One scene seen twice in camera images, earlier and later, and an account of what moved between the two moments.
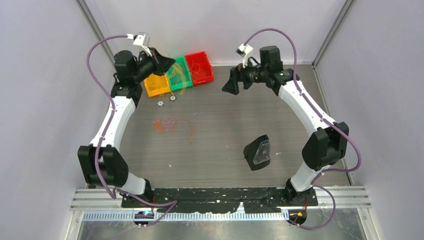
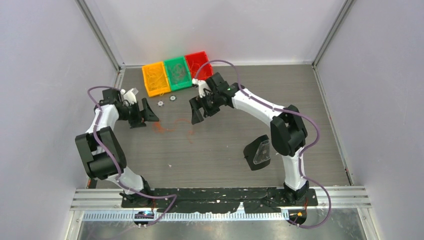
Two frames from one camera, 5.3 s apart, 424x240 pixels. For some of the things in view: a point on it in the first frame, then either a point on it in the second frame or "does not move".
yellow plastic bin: x=157 y=85 does not move
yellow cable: x=183 y=90 -> x=156 y=82
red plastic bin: x=200 y=67 does not move
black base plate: x=219 y=200 does not move
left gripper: x=161 y=64 -> x=148 y=114
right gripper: x=236 y=73 -> x=197 y=103
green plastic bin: x=179 y=75 does not move
